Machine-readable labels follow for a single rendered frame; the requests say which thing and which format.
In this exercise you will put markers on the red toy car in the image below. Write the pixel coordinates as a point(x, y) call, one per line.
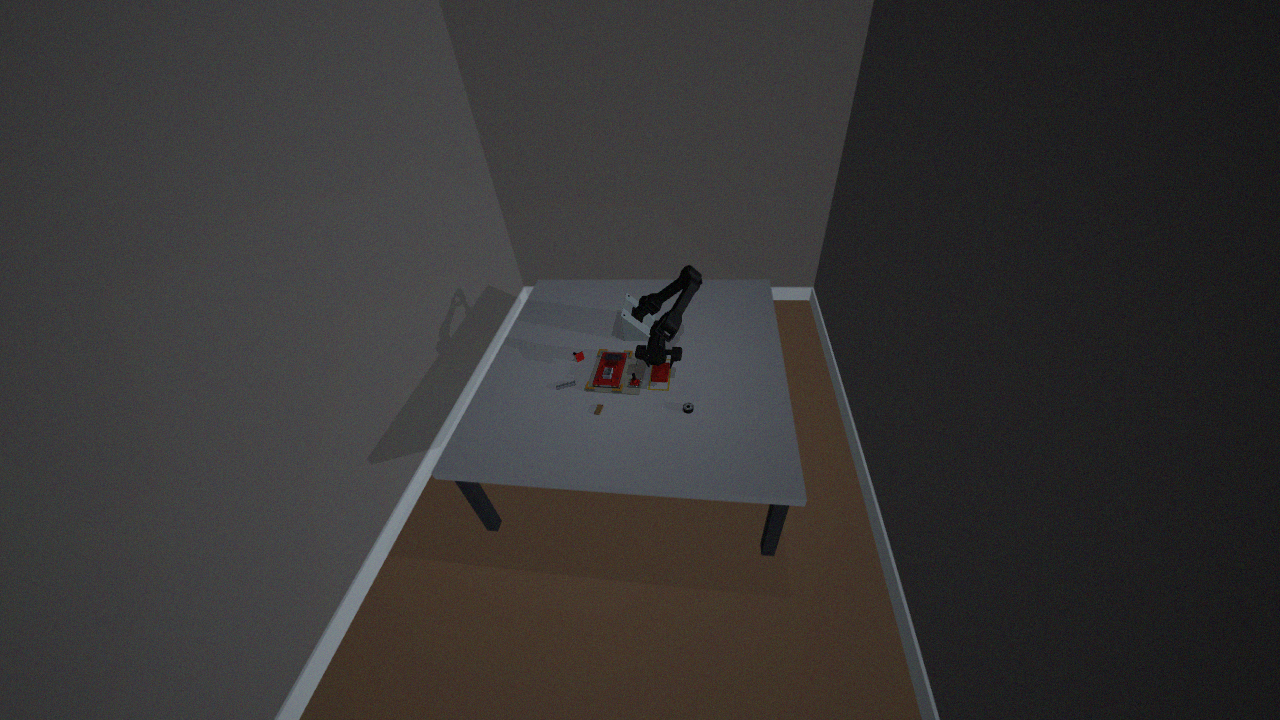
point(611, 360)

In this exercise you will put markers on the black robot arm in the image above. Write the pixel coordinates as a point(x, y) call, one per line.
point(690, 281)

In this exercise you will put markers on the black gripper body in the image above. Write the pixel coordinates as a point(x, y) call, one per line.
point(676, 352)

